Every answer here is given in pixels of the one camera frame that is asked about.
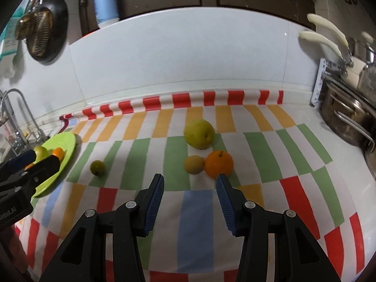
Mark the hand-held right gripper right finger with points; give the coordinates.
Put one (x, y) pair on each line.
(227, 205)

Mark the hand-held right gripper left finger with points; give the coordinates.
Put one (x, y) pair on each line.
(154, 205)

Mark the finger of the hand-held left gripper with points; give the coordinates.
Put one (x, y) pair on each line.
(44, 166)
(17, 160)

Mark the large green pear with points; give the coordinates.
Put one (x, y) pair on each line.
(41, 152)

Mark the green plate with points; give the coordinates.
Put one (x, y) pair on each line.
(67, 147)

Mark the orange with stem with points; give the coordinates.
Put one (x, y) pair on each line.
(218, 166)

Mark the large chrome faucet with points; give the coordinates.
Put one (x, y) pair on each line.
(16, 142)

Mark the striped colourful table cloth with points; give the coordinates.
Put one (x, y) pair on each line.
(194, 217)

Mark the thin gooseneck faucet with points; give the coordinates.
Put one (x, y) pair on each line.
(29, 111)

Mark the small brown fruit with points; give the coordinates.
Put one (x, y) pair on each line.
(194, 164)

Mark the green tangerine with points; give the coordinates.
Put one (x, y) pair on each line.
(97, 167)

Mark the yellow-green apple far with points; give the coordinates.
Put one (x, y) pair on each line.
(199, 133)

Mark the copper strainer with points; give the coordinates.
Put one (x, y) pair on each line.
(41, 39)

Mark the black frying pan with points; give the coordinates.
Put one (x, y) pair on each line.
(57, 32)

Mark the small brass pot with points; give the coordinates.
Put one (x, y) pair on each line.
(25, 25)

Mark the steel pot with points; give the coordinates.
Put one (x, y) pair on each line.
(343, 114)

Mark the steel pots on rack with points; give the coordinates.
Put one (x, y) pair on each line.
(318, 85)

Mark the white blue soap bottle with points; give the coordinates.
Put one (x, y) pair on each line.
(105, 3)

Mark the white knife holder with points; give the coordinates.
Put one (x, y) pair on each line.
(355, 69)

